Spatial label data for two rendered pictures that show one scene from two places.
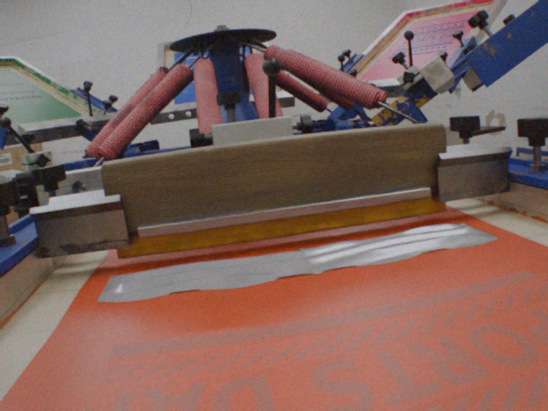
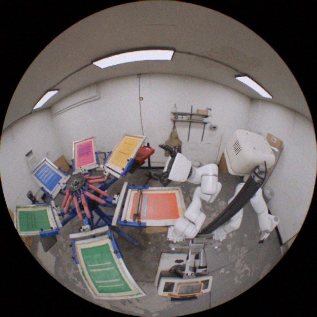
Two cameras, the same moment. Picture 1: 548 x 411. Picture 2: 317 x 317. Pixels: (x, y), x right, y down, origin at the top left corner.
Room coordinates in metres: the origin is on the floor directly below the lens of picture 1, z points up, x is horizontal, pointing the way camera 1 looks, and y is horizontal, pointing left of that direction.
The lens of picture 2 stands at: (0.15, 0.58, 2.07)
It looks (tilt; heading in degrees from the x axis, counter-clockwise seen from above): 32 degrees down; 276
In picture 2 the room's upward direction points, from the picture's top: straight up
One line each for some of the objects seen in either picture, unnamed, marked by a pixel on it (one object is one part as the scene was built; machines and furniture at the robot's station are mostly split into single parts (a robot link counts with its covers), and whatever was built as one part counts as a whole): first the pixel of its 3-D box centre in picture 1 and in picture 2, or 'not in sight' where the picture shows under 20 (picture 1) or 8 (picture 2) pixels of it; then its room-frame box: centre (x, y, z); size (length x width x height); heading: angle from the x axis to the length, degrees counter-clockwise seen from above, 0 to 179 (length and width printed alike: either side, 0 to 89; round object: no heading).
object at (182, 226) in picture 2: not in sight; (182, 227); (0.00, 0.37, 1.37); 0.13 x 0.10 x 0.16; 143
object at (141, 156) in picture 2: not in sight; (140, 153); (0.75, -1.22, 1.06); 0.61 x 0.46 x 0.12; 67
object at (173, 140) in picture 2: not in sight; (173, 141); (-0.05, -2.04, 1.06); 0.53 x 0.07 x 1.05; 7
